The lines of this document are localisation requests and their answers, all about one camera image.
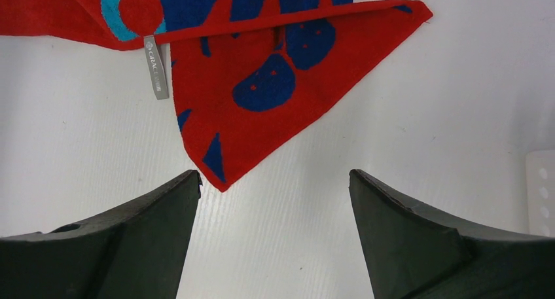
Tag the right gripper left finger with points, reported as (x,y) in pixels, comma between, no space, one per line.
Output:
(134,250)

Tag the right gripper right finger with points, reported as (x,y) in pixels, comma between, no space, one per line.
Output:
(414,250)

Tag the red and blue towel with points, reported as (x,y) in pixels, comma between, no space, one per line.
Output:
(247,75)

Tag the white plastic basket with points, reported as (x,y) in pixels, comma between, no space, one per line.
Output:
(539,167)

